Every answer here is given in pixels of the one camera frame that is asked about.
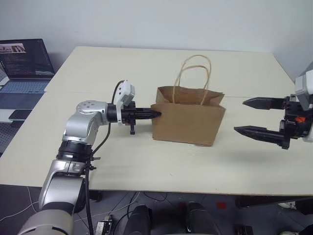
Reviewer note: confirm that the small black floor device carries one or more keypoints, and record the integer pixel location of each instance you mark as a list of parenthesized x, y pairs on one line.
[(105, 225)]

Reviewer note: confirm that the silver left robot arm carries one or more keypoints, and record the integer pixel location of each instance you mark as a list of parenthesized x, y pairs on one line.
[(80, 122)]

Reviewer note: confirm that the dark rounded shape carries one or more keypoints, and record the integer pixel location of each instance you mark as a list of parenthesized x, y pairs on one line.
[(140, 220), (201, 219)]

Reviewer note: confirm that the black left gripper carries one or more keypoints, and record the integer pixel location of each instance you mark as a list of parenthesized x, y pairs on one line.
[(128, 115)]

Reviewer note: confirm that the black table leg bracket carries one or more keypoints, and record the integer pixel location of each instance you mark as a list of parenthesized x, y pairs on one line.
[(94, 195)]

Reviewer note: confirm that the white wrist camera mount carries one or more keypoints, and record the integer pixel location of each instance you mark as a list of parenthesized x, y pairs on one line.
[(126, 91), (303, 88)]

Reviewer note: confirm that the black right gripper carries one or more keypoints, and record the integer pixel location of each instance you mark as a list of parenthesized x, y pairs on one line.
[(297, 120)]

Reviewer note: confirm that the small red floor object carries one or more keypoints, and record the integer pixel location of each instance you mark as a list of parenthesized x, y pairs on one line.
[(221, 205)]

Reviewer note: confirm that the open blue laptop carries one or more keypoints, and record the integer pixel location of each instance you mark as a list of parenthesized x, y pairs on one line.
[(24, 61)]

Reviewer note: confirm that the black table frame bar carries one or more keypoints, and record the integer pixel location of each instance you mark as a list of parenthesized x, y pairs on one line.
[(269, 202)]

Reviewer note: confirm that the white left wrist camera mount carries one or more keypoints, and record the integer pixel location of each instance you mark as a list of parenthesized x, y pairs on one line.
[(126, 91)]

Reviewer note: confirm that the dark perforated panel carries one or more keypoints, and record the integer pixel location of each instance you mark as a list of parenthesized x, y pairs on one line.
[(9, 137)]

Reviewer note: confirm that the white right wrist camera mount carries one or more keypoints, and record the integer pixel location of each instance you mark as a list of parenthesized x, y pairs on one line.
[(303, 88)]

